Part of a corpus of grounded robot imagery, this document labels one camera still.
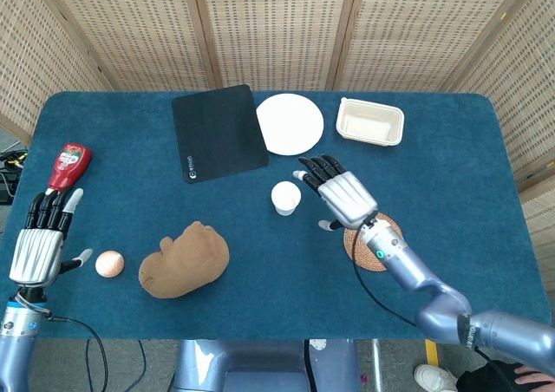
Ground blue table cloth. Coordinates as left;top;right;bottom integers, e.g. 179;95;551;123
0;90;552;342

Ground metal table leg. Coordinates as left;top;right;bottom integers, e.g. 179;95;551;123
370;338;385;392

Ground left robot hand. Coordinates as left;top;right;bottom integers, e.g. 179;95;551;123
8;187;94;287

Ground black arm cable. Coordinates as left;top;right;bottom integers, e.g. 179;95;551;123
42;313;109;392
350;225;418;327

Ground small peach ball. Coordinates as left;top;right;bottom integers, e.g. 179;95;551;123
95;250;126;278

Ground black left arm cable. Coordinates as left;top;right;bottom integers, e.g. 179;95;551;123
42;313;109;392

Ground cable bundle on floor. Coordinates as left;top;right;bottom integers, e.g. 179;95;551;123
0;148;29;206

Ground black trousers leg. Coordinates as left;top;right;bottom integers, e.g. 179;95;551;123
457;360;533;392

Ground brown capybara plush toy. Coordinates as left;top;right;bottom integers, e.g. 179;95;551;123
138;220;230;300

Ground bystander bare hand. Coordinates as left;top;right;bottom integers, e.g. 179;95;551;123
514;363;555;385

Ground black mouse pad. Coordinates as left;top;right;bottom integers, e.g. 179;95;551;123
171;83;270;185

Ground red ketchup squeeze bottle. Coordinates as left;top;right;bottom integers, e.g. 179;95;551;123
46;143;93;193

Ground round woven rattan coaster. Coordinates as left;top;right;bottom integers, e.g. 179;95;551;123
343;212;404;273

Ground small white paper cup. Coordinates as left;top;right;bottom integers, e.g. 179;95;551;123
271;180;302;217

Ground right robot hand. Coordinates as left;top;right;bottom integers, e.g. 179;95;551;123
292;154;378;232

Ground grey robot torso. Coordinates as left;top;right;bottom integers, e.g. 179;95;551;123
173;338;361;392

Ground white shoe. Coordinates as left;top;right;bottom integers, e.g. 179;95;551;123
413;363;459;392

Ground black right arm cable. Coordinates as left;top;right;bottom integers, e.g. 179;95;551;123
350;225;418;327

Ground cream rectangular food container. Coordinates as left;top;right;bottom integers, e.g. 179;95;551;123
336;97;406;147

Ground white round paper plate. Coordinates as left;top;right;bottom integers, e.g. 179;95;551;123
255;93;325;157

